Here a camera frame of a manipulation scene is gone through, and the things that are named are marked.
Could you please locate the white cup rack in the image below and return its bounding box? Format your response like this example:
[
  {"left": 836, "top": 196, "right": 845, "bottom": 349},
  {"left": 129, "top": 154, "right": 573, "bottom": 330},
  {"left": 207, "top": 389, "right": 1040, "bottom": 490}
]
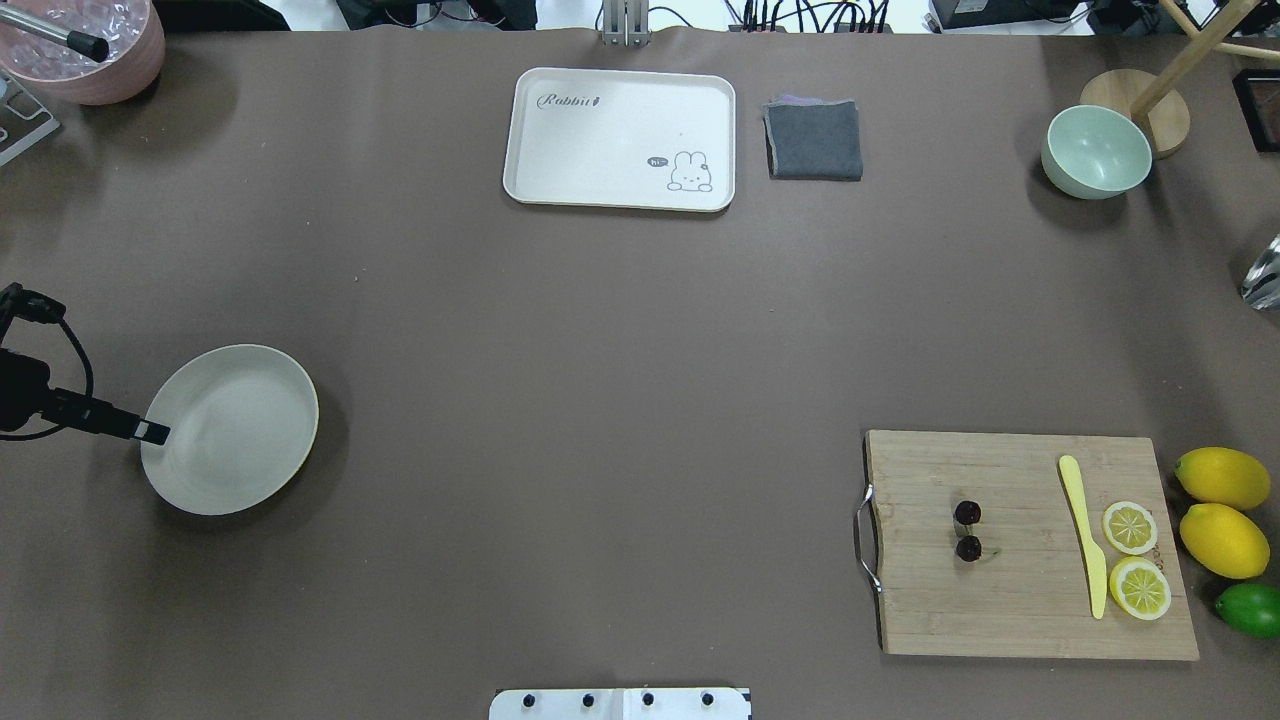
[{"left": 0, "top": 70, "right": 61, "bottom": 167}]

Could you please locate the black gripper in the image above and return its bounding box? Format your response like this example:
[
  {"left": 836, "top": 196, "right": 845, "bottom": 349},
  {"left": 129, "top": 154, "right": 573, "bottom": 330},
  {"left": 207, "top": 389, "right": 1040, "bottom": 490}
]
[{"left": 1, "top": 283, "right": 172, "bottom": 446}]

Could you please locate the pink ice bowl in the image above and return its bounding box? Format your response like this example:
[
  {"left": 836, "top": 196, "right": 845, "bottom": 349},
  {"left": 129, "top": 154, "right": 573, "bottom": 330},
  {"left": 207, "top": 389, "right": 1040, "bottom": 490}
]
[{"left": 1, "top": 1, "right": 165, "bottom": 105}]

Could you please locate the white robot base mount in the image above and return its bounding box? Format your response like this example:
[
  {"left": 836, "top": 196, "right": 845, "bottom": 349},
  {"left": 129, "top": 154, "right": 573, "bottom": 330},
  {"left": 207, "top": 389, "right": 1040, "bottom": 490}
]
[{"left": 488, "top": 687, "right": 753, "bottom": 719}]

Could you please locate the wooden mug tree stand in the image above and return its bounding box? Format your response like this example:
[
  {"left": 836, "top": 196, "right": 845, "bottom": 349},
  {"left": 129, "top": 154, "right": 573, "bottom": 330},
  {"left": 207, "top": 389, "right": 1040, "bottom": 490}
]
[{"left": 1079, "top": 1, "right": 1277, "bottom": 159}]

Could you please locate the steel scoop in ice bowl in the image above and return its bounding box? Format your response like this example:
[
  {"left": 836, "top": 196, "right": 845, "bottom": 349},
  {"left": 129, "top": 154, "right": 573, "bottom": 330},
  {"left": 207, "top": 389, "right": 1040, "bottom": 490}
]
[{"left": 1, "top": 3, "right": 110, "bottom": 63}]

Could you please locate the lemon slice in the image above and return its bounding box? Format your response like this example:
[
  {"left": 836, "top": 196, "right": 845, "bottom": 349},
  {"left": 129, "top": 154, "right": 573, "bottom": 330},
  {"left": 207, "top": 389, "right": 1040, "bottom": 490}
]
[
  {"left": 1108, "top": 556, "right": 1172, "bottom": 621},
  {"left": 1101, "top": 500, "right": 1158, "bottom": 556}
]

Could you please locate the wooden cutting board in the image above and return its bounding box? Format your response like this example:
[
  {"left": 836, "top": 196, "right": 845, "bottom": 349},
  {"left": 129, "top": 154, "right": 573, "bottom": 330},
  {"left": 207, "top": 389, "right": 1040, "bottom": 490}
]
[{"left": 855, "top": 429, "right": 1201, "bottom": 661}]

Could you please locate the mint green bowl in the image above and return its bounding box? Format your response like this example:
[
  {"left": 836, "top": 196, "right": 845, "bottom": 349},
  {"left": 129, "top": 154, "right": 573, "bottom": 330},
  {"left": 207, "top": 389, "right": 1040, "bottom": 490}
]
[{"left": 1039, "top": 104, "right": 1155, "bottom": 200}]

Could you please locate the white rabbit tray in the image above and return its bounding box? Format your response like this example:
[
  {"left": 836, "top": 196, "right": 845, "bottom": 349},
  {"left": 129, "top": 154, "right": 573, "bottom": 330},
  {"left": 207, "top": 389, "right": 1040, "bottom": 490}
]
[{"left": 502, "top": 67, "right": 737, "bottom": 213}]

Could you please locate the grey folded cloth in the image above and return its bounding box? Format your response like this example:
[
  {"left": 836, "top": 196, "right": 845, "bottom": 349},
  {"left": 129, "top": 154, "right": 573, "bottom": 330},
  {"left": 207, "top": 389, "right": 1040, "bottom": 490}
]
[{"left": 763, "top": 95, "right": 864, "bottom": 182}]

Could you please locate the green lime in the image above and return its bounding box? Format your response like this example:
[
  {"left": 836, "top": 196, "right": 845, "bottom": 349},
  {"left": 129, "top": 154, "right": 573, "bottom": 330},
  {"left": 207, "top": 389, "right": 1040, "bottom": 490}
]
[{"left": 1213, "top": 583, "right": 1279, "bottom": 639}]

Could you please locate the black framed box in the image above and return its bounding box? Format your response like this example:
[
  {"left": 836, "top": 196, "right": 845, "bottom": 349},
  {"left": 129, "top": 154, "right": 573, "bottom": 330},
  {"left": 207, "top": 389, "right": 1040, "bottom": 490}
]
[{"left": 1231, "top": 69, "right": 1279, "bottom": 152}]

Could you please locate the whole yellow lemon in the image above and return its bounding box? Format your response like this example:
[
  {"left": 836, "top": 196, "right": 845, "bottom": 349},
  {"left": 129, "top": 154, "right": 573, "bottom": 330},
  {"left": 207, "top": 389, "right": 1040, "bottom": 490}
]
[
  {"left": 1174, "top": 446, "right": 1271, "bottom": 511},
  {"left": 1178, "top": 503, "right": 1271, "bottom": 580}
]

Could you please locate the cream round plate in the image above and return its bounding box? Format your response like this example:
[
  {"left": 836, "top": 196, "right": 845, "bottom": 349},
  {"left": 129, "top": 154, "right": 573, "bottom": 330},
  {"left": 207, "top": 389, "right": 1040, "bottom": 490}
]
[{"left": 141, "top": 345, "right": 319, "bottom": 516}]

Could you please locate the yellow plastic knife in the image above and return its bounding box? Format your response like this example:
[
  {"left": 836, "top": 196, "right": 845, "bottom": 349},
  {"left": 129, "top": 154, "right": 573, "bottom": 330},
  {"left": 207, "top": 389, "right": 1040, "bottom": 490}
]
[{"left": 1057, "top": 455, "right": 1108, "bottom": 620}]

